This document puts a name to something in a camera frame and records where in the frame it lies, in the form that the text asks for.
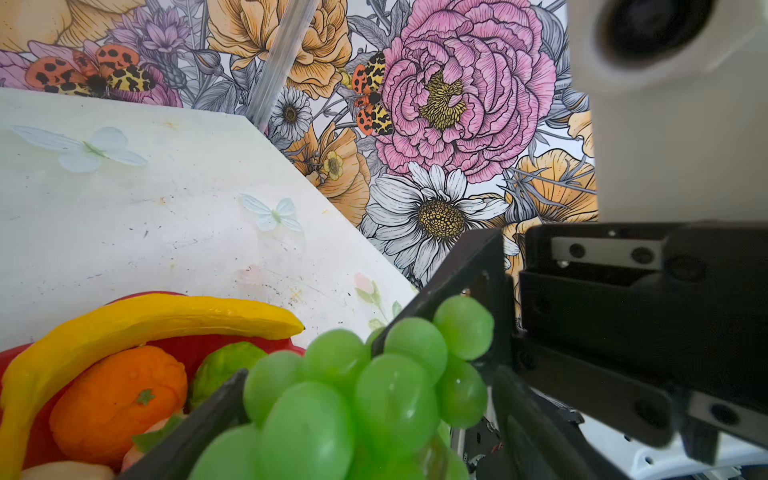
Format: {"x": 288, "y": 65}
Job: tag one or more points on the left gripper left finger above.
{"x": 175, "y": 456}

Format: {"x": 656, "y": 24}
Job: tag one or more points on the green fake grapes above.
{"x": 361, "y": 409}

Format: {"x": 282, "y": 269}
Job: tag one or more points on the cream fake garlic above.
{"x": 68, "y": 470}

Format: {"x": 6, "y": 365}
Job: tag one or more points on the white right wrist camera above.
{"x": 678, "y": 98}

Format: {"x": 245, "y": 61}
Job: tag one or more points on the yellow fake banana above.
{"x": 33, "y": 374}

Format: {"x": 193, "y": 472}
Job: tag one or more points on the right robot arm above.
{"x": 483, "y": 448}

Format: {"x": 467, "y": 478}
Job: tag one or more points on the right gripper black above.
{"x": 655, "y": 329}

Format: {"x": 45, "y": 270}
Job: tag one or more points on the orange fake fruit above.
{"x": 118, "y": 398}

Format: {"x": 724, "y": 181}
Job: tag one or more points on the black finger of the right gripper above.
{"x": 474, "y": 265}

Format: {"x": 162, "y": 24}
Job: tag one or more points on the small red fake strawberry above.
{"x": 153, "y": 436}

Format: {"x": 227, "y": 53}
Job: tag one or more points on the green fake pepper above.
{"x": 219, "y": 366}

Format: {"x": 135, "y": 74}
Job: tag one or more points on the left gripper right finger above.
{"x": 538, "y": 442}

